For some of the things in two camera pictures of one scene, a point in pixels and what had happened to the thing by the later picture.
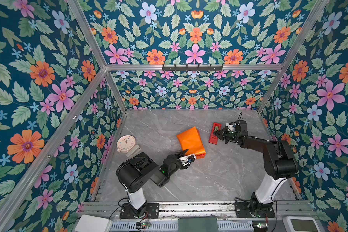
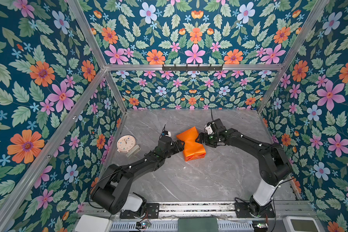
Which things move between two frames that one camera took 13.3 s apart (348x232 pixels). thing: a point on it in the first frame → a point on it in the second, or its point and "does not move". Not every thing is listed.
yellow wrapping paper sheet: (191, 139) does not move
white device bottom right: (302, 224) does not move
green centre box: (198, 224) does not move
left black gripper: (179, 155) → (180, 148)
